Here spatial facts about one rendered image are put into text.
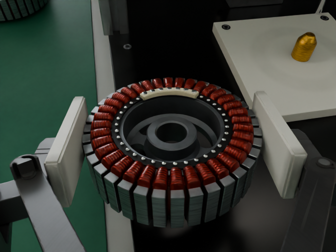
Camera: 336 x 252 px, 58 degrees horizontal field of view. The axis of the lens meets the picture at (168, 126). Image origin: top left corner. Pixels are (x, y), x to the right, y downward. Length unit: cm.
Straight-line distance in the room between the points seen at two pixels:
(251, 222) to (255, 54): 18
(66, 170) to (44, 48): 27
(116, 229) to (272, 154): 14
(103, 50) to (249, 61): 18
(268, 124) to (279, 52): 18
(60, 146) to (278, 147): 11
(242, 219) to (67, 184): 13
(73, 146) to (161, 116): 8
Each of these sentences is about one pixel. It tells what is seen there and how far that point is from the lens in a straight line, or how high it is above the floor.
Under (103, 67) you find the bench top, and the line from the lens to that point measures 37.
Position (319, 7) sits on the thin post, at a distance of 44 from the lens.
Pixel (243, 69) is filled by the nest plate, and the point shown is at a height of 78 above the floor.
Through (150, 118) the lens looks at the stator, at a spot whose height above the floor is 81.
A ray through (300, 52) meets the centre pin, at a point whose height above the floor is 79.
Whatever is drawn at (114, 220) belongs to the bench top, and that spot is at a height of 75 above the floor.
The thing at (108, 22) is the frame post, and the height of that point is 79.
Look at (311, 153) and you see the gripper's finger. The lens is 17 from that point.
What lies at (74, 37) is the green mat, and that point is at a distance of 42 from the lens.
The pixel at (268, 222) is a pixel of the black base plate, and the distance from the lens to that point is 24.
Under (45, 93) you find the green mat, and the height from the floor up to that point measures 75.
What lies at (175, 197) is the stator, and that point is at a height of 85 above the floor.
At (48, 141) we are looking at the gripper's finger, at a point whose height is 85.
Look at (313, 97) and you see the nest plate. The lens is 32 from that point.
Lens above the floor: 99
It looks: 52 degrees down
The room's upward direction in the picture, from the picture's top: 3 degrees clockwise
